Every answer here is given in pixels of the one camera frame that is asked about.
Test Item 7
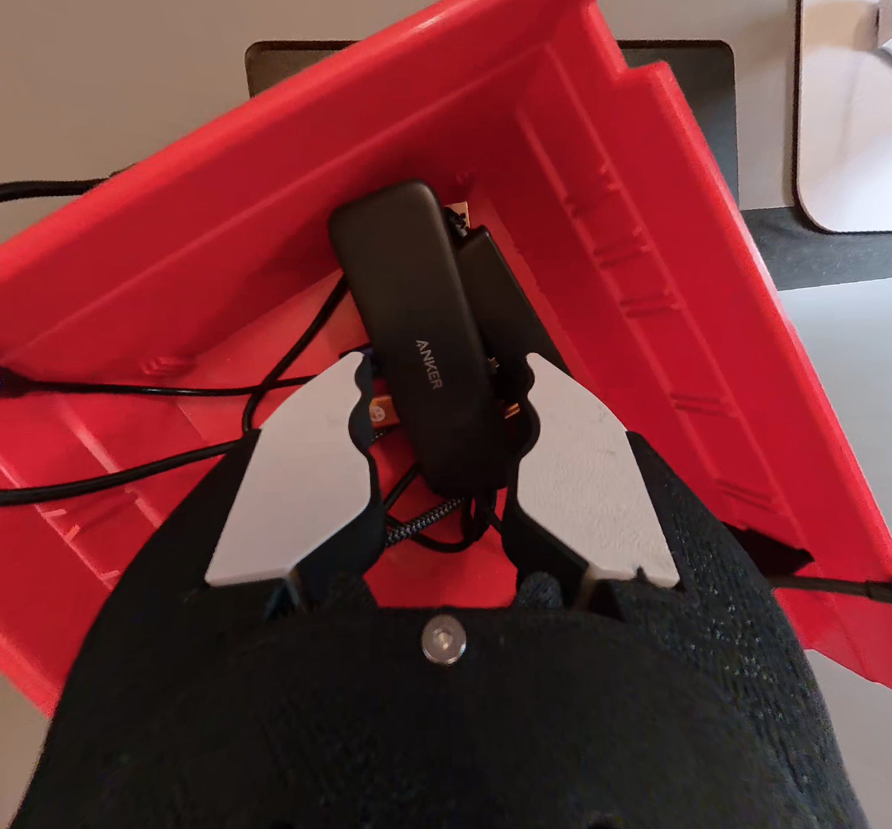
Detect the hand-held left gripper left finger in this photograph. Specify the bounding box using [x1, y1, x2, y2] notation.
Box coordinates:
[204, 351, 386, 610]

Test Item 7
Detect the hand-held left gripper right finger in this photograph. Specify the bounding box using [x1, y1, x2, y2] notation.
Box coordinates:
[502, 352, 682, 600]

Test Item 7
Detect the black braided orange-plug usb cable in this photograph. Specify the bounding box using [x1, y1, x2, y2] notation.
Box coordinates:
[368, 393, 464, 551]

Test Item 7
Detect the black blue-plug usb cable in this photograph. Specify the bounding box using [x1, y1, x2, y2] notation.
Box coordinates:
[0, 275, 351, 434]

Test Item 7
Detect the red plastic bin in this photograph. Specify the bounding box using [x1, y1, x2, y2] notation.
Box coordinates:
[0, 0, 892, 715]

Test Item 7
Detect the instruction sheet board white stand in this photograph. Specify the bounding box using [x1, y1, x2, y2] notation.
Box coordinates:
[794, 0, 892, 234]

